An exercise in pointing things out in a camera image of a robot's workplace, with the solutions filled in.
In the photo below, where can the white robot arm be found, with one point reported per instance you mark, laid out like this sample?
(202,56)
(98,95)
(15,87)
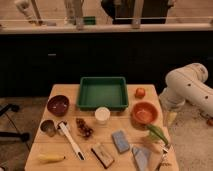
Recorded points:
(187,83)

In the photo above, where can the white plastic cup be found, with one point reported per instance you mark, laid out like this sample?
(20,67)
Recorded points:
(102,115)

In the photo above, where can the metal cup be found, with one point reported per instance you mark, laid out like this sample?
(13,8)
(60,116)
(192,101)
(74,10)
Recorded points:
(48,128)

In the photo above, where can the green plastic tray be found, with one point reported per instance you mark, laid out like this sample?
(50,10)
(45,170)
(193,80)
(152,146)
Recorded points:
(110,92)

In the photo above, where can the orange bowl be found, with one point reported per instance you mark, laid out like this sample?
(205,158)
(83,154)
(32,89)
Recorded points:
(144,113)

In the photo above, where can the dark dried fruit cluster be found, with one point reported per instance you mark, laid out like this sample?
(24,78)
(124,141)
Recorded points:
(83,128)

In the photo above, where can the dark red bowl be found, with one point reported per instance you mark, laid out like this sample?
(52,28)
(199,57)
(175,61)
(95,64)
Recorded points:
(58,105)

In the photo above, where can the blue sponge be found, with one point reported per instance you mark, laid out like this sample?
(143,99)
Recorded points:
(121,143)

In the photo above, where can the wooden block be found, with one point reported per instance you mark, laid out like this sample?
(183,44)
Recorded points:
(102,155)

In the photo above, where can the person in dark clothes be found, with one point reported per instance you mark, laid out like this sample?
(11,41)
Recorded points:
(136,11)

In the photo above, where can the grey blue cloth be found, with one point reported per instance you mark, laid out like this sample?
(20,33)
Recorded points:
(141,156)

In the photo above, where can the yellow banana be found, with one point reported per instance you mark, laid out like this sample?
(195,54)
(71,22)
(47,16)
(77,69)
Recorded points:
(50,158)

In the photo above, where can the black chair base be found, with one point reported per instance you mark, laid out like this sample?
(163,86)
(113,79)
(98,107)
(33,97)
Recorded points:
(23,136)

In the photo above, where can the white handled kitchen tool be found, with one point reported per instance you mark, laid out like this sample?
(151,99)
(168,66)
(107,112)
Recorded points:
(63,128)

